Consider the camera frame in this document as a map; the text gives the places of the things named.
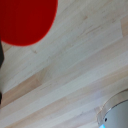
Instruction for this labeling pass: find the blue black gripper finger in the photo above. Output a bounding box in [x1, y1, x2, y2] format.
[0, 39, 5, 105]

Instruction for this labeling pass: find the red plastic cup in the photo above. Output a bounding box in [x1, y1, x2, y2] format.
[0, 0, 59, 47]

